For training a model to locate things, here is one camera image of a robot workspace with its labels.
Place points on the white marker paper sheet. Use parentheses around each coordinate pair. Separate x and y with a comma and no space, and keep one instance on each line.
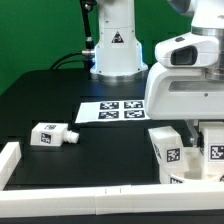
(109,111)

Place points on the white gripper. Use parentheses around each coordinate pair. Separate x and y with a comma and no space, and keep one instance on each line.
(178,87)

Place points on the white front barrier wall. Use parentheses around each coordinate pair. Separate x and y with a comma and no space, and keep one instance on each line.
(111,200)

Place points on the white barrier wall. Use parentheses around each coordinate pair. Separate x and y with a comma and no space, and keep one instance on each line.
(111,200)
(9,158)

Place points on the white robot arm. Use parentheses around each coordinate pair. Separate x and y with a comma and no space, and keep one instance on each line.
(118,54)

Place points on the white round stool seat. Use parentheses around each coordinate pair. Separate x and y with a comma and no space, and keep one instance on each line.
(186,170)

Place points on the white left barrier wall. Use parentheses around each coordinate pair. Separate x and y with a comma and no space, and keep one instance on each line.
(9,158)

